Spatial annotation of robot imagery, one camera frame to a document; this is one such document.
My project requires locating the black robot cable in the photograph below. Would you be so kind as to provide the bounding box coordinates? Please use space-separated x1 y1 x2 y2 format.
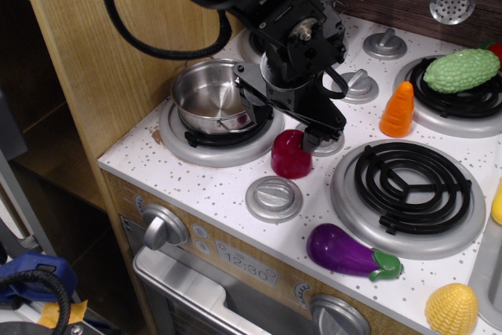
98 0 233 60

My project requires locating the yellow toy at edge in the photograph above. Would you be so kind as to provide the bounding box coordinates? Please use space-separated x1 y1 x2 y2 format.
491 179 502 225

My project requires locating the back right stove burner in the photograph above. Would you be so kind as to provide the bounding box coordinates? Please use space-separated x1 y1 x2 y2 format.
392 55 501 139

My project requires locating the yellow tape piece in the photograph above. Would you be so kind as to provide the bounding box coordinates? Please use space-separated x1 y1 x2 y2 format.
37 300 87 329

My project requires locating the grey oven knob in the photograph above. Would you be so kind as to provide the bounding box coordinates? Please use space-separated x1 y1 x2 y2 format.
142 203 189 250
310 294 371 335

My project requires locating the back left stove burner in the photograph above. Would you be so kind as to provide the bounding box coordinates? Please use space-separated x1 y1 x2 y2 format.
238 29 266 64

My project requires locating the grey left oven knob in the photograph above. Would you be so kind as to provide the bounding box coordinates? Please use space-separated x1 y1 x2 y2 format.
142 203 189 250

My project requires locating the stove burner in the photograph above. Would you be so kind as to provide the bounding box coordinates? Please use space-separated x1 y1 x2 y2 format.
238 29 266 64
329 140 486 260
158 100 285 168
392 55 501 139

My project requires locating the yellow toy corn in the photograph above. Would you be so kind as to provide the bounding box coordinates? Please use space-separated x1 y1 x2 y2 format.
424 283 478 334

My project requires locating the blue clamp tool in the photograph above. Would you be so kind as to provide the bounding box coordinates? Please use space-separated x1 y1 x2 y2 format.
1 253 78 303

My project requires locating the orange toy carrot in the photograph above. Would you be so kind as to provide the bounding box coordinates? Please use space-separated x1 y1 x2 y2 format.
379 81 414 137

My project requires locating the red toy behind gourd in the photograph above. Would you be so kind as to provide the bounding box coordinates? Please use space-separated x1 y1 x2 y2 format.
474 42 501 77

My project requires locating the grey stove-top knob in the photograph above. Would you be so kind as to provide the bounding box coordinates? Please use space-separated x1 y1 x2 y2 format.
362 28 408 60
296 123 345 157
341 69 379 104
245 176 304 224

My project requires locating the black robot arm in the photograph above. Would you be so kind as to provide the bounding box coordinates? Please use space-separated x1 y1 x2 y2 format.
191 0 348 152

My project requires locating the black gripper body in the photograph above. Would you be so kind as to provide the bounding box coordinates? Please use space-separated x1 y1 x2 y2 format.
232 0 347 131

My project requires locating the front left stove burner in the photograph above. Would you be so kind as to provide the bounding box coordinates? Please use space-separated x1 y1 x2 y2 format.
158 100 285 168

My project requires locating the grey upper stove-top knob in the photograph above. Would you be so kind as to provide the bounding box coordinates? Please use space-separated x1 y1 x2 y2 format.
341 69 379 104

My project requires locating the black braided cable lower left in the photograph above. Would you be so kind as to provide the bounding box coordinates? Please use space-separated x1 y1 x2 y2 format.
0 271 72 335

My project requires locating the grey front stove-top knob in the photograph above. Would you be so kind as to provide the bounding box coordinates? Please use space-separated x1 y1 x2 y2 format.
245 176 304 224

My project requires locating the grey right oven knob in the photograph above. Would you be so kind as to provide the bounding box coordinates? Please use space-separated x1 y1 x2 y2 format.
310 294 371 335

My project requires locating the red toy sweet potato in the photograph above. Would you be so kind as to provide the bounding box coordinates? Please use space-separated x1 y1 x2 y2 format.
271 129 312 179

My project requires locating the small steel pan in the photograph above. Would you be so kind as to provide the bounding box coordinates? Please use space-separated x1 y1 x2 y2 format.
171 59 256 135

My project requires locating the grey sink edge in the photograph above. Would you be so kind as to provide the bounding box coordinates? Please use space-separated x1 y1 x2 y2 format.
469 217 501 330

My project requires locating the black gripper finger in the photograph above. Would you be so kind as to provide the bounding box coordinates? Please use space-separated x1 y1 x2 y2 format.
301 126 328 154
238 86 260 124

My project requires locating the hanging slotted steel skimmer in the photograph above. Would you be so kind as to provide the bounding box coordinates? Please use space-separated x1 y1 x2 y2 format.
429 0 477 26

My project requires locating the grey oven door handle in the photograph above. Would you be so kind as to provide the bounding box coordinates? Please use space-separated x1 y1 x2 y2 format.
133 247 313 334

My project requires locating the grey back stove-top knob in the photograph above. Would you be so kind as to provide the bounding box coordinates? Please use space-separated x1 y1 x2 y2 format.
362 28 408 60

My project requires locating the grey middle stove-top knob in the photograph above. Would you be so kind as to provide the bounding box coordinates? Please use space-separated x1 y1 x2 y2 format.
296 123 345 157

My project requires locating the front right stove burner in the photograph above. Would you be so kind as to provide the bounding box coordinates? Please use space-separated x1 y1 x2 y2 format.
329 140 486 260

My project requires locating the purple toy eggplant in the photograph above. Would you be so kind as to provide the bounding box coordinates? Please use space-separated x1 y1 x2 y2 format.
306 224 404 282

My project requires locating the green toy bitter gourd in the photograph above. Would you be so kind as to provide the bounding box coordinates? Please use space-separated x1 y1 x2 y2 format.
423 49 500 94

